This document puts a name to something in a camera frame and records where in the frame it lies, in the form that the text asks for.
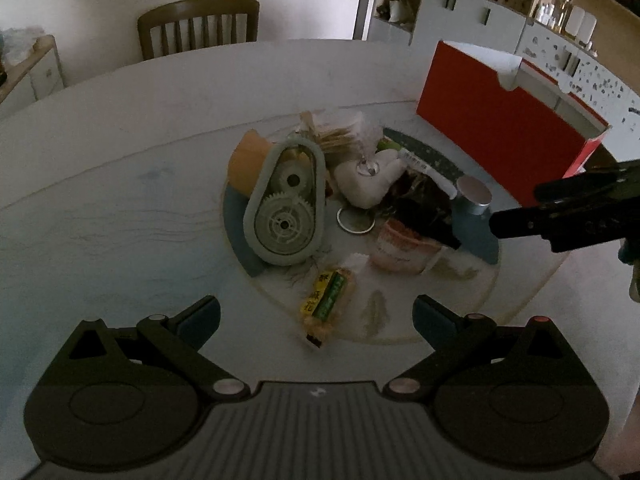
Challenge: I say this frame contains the silver round tin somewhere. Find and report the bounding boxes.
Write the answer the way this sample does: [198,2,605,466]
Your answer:
[454,174,492,216]

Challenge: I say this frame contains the black snack bag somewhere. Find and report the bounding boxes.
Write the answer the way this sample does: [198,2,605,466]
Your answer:
[378,170,462,250]

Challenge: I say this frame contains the metal ring lid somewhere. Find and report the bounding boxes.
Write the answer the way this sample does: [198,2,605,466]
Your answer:
[336,206,376,235]

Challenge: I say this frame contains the bag of cotton swabs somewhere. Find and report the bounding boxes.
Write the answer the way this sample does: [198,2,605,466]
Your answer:
[296,108,383,159]

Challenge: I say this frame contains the yellow green snack packet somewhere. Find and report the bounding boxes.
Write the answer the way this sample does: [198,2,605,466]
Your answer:
[299,252,369,349]

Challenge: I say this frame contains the orange sponge pad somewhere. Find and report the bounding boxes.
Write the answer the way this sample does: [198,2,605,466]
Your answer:
[228,129,273,197]

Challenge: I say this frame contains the red cardboard shoe box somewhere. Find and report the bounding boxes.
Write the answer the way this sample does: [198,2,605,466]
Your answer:
[416,41,611,206]

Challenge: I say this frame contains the white sideboard cabinet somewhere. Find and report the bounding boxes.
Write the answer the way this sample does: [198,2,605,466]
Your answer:
[0,35,65,119]

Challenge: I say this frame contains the dark wooden chair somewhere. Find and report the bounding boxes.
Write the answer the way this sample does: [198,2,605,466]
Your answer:
[137,0,260,61]

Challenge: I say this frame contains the white wall cabinets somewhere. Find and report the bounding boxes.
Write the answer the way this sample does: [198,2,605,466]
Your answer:
[368,0,639,160]

